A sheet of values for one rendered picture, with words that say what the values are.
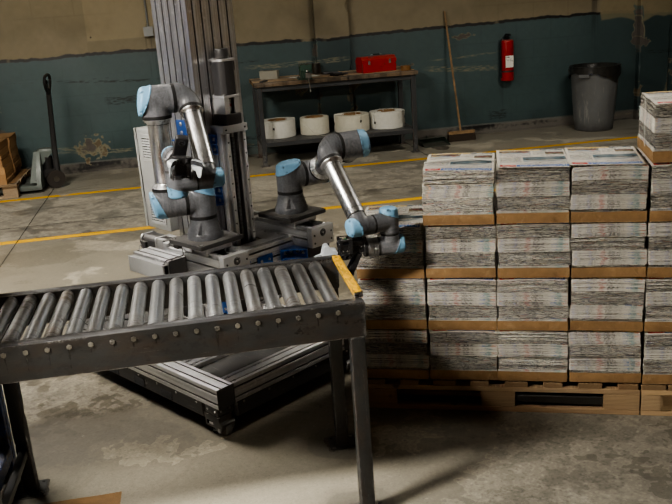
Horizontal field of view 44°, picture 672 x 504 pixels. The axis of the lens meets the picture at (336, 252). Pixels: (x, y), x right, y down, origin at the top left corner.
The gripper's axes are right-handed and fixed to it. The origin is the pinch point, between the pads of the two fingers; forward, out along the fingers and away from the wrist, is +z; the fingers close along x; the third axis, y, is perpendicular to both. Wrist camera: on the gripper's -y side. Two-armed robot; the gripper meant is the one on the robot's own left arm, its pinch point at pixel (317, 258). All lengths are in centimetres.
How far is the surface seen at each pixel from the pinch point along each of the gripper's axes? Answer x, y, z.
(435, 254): -4.4, -5.6, -49.4
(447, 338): -3, -43, -53
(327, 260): 13.5, 3.0, -1.9
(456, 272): -1, -13, -57
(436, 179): -2, 26, -50
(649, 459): 57, -77, -113
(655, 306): 26, -28, -131
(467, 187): 1, 23, -62
